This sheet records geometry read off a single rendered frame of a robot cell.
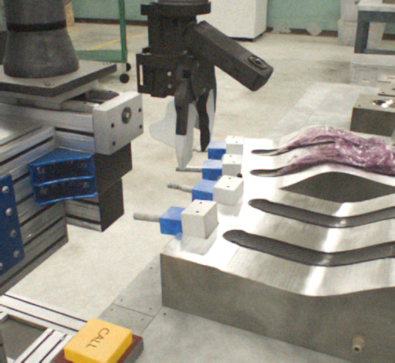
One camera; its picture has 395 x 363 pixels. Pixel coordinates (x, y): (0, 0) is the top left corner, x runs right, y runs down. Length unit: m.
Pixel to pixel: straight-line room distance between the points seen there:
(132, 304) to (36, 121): 0.46
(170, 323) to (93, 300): 1.37
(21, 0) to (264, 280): 0.67
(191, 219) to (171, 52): 0.23
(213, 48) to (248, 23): 6.65
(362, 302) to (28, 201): 0.64
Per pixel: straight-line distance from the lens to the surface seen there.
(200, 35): 0.63
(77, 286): 2.16
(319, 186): 0.96
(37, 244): 1.06
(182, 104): 0.63
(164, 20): 0.66
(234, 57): 0.62
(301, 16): 7.99
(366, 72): 4.19
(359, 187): 0.97
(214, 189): 0.81
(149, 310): 0.75
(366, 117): 1.44
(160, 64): 0.65
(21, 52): 1.04
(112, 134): 0.98
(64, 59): 1.04
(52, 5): 1.04
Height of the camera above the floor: 1.28
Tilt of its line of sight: 24 degrees down
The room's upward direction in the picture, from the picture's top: straight up
